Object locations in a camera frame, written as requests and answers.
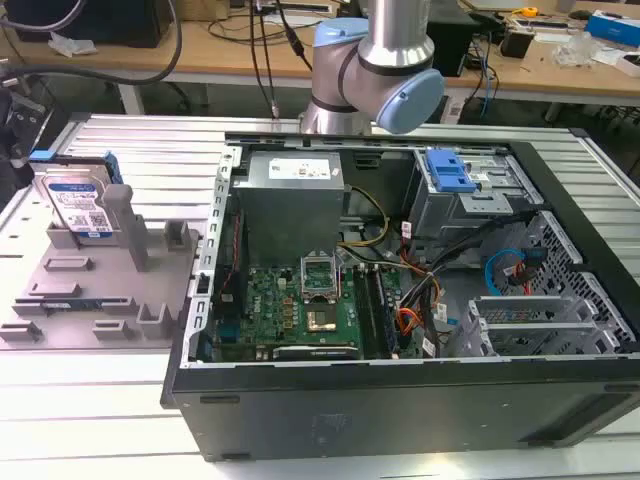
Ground hard disk in blue carrier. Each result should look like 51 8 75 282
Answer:
28 151 121 240

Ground metal socket cover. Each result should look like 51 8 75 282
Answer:
298 254 343 304

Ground grey power supply unit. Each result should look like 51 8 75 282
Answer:
230 151 347 257

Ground CPU socket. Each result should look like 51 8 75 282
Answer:
305 308 341 333

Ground green motherboard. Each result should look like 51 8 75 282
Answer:
212 264 404 362

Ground black RAM slot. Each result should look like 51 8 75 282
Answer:
370 265 400 359
353 265 384 359

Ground blue drive bay latch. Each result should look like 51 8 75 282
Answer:
426 147 478 193

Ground silver drive cage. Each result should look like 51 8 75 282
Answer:
405 147 544 240

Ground black open PC case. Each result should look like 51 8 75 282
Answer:
159 127 640 464

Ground grey parts rack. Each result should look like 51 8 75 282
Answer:
0 183 205 350

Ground black computer tower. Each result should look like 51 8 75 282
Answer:
429 9 476 79

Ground wooden desk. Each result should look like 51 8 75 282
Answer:
0 19 321 117
439 9 640 107

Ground RAM stick on rack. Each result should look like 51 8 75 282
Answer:
14 298 129 308

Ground black cube box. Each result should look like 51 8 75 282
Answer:
500 27 535 59

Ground crumpled white plastic bag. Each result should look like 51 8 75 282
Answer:
47 30 99 57

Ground clear plastic wrap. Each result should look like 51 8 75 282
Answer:
552 35 599 67

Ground black device on stand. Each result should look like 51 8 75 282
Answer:
0 74 54 194

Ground blue white box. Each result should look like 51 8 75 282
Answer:
584 9 640 50

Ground yellow black power wires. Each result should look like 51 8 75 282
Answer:
337 184 391 250

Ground orange red wire bundle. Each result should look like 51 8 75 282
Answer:
396 307 426 337

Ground black wire bundle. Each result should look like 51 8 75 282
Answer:
399 209 544 359

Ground blue SATA wire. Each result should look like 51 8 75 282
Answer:
485 246 526 297

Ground thin black cable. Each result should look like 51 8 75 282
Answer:
248 0 279 120

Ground blue hanging cable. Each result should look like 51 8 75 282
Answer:
479 39 499 117

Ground thick grey cable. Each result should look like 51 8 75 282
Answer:
0 0 182 87

